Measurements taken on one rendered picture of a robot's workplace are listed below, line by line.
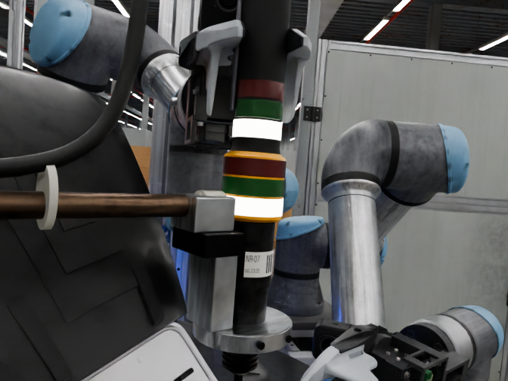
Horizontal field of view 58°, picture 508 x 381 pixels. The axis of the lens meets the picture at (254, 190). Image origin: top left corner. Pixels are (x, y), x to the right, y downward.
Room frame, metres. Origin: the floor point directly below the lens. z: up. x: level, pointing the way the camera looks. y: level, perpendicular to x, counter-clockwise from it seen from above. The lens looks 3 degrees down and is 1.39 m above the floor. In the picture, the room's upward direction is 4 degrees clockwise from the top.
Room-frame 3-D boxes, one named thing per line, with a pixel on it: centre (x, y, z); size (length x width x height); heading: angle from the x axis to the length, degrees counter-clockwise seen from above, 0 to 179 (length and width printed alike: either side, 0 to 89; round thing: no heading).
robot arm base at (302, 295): (1.14, -0.12, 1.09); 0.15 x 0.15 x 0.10
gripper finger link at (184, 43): (0.37, 0.04, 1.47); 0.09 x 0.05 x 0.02; 7
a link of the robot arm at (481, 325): (0.61, -0.30, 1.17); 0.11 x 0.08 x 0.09; 132
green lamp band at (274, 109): (0.32, 0.00, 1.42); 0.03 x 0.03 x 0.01
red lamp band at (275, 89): (0.32, 0.00, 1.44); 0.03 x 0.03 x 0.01
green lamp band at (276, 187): (0.32, 0.00, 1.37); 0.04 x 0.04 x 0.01
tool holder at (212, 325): (0.31, 0.01, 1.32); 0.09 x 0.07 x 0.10; 130
